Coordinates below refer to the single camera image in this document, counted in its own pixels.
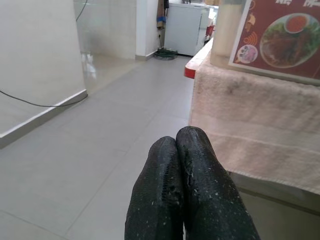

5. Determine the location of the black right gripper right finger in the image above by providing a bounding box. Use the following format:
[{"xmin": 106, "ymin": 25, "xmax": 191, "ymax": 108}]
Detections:
[{"xmin": 175, "ymin": 125, "xmax": 262, "ymax": 240}]

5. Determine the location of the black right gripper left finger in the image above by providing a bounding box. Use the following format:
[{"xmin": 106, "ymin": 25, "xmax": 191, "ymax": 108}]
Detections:
[{"xmin": 124, "ymin": 135, "xmax": 186, "ymax": 240}]

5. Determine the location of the beige towel table cover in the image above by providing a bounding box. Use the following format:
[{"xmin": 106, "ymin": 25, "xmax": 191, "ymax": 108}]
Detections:
[{"xmin": 188, "ymin": 58, "xmax": 320, "ymax": 196}]

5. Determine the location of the dark floor mop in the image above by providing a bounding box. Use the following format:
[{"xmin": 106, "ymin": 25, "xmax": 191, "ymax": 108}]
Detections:
[{"xmin": 152, "ymin": 0, "xmax": 179, "ymax": 61}]

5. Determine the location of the white chest freezer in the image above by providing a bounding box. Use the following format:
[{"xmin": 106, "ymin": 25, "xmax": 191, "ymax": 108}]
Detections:
[{"xmin": 163, "ymin": 1, "xmax": 210, "ymax": 57}]

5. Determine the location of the small red white object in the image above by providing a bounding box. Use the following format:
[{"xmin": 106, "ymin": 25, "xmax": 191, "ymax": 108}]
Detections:
[{"xmin": 204, "ymin": 18, "xmax": 216, "ymax": 41}]

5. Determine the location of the red food menu poster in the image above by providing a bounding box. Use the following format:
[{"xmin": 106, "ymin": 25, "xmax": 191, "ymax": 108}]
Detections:
[{"xmin": 227, "ymin": 0, "xmax": 320, "ymax": 87}]

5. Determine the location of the long black wall cable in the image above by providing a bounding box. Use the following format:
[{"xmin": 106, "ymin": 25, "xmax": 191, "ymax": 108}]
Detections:
[{"xmin": 0, "ymin": 88, "xmax": 88, "ymax": 108}]

